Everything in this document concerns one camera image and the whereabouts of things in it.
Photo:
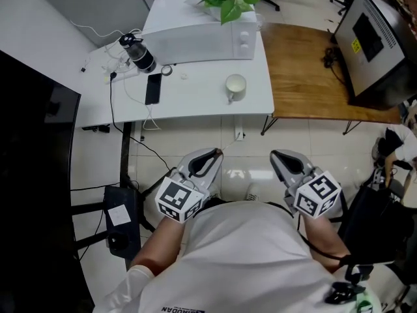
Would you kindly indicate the person's right forearm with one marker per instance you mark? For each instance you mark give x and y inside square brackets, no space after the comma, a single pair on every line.
[322,240]

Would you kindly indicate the black clip-on device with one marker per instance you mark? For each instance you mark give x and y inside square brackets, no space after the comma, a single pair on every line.
[345,292]

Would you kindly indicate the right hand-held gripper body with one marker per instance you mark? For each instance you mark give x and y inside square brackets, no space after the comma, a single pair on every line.
[317,196]

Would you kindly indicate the black blender bottle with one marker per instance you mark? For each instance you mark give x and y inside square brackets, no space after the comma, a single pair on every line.
[140,55]

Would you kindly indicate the person's white shirt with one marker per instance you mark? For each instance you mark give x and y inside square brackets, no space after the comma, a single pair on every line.
[241,256]

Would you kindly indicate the person's left forearm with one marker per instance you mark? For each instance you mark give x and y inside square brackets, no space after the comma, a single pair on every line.
[156,246]

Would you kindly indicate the small white cap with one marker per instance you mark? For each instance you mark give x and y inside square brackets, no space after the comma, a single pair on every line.
[184,76]

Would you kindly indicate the black hairpin table leg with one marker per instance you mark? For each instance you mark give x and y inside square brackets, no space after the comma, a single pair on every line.
[267,126]
[349,128]

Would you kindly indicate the white power strip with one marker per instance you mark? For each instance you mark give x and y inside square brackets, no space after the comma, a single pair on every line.
[125,76]

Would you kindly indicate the grey backed monitor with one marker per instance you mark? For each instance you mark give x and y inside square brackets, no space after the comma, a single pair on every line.
[381,67]

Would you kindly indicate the white mug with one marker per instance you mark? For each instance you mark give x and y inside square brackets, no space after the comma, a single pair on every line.
[239,91]

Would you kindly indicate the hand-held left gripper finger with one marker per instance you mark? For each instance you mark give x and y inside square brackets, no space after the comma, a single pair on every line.
[192,160]
[213,173]

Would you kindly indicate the black smartphone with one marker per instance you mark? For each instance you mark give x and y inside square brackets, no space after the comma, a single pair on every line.
[153,89]

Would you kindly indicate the black office chair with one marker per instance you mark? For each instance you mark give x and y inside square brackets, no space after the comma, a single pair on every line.
[381,227]

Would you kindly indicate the grey cabinet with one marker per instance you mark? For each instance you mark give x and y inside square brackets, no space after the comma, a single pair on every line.
[97,5]

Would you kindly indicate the large black screen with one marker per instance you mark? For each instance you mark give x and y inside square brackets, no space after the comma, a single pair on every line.
[32,174]

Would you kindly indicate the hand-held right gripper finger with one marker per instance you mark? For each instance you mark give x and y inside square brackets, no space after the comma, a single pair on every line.
[301,160]
[281,171]

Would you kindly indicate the person's white shoe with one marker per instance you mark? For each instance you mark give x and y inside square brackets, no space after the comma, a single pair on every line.
[213,198]
[252,192]

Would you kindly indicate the person's right white shoe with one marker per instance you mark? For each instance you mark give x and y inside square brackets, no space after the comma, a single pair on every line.
[252,192]

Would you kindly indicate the black floor box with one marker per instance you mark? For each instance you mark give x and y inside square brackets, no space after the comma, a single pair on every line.
[122,197]

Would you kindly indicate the white desk leg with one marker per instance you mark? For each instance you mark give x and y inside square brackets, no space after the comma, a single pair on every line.
[238,127]

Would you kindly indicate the person's left white shoe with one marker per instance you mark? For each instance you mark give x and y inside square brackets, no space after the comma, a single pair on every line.
[213,198]

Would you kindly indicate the green potted plant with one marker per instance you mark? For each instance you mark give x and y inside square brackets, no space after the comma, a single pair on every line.
[228,2]

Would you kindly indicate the tape roll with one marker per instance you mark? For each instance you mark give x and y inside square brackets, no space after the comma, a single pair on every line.
[162,70]

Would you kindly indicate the black metal stand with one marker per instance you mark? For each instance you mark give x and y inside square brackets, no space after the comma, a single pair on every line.
[125,155]

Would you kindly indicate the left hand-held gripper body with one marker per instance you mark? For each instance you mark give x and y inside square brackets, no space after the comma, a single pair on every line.
[179,201]

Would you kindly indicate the black desk controller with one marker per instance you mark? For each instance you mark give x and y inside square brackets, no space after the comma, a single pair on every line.
[96,128]

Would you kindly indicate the white microwave oven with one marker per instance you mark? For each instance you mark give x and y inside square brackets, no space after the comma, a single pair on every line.
[195,34]

